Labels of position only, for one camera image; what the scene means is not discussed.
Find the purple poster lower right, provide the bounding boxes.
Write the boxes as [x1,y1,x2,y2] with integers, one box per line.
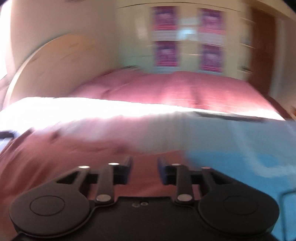
[200,44,224,73]

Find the purple poster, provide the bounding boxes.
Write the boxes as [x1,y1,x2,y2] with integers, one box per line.
[154,41,179,67]
[200,44,224,73]
[199,8,225,35]
[152,6,178,31]

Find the pink knit garment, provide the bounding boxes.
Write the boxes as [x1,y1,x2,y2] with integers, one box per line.
[1,130,190,240]

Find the purple poster upper left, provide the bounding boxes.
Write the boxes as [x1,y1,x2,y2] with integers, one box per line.
[152,6,178,31]

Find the blue patterned bed quilt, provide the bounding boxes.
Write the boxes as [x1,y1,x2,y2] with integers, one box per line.
[0,97,296,241]

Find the pink bed cover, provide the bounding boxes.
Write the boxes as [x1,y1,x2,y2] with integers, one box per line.
[69,69,281,120]

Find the cream glossy wardrobe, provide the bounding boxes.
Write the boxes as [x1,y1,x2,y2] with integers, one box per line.
[115,1,247,78]

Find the cream curved headboard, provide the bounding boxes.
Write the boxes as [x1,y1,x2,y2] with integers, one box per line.
[4,34,116,107]

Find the brown wooden door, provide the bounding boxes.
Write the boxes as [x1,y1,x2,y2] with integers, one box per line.
[248,8,276,95]

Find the purple poster upper right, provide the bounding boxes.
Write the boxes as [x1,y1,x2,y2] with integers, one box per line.
[199,8,225,35]

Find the purple poster lower left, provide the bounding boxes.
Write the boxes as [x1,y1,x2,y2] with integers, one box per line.
[154,41,179,67]

